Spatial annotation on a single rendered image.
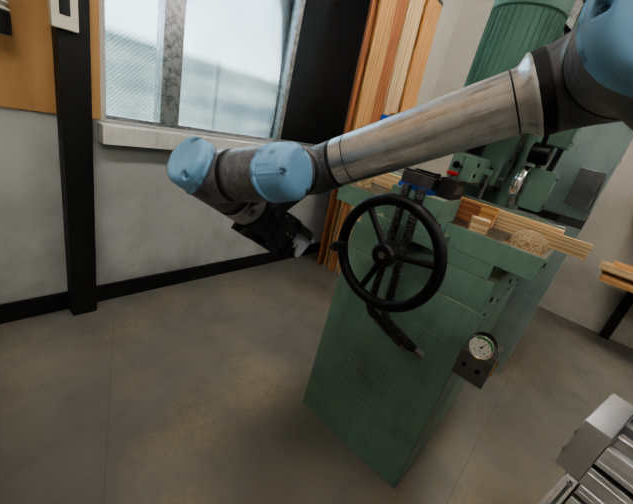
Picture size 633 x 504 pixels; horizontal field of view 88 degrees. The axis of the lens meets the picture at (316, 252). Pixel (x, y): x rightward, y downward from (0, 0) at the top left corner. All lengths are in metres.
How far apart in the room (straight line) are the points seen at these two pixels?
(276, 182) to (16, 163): 1.34
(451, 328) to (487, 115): 0.66
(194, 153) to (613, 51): 0.42
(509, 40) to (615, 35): 0.74
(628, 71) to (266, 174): 0.32
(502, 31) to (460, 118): 0.62
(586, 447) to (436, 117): 0.50
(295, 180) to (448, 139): 0.20
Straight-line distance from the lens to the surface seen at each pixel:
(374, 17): 2.58
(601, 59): 0.32
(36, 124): 1.64
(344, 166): 0.50
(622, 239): 3.41
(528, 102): 0.46
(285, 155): 0.41
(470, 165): 1.04
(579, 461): 0.68
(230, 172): 0.45
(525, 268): 0.91
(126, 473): 1.29
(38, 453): 1.39
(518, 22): 1.06
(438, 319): 1.00
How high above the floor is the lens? 1.07
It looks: 22 degrees down
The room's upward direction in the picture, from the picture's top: 14 degrees clockwise
